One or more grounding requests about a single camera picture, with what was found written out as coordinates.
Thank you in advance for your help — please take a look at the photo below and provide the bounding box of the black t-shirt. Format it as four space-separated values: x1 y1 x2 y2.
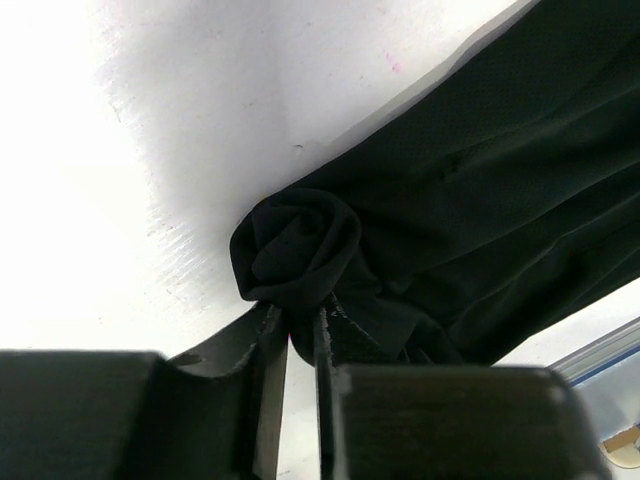
230 1 639 364

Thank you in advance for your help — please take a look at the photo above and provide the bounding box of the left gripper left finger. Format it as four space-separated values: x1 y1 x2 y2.
1 304 288 479

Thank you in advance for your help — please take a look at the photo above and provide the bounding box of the aluminium mounting rail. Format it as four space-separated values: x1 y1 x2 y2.
549 318 639 401

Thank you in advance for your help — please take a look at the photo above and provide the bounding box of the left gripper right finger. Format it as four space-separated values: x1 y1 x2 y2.
314 298 611 479

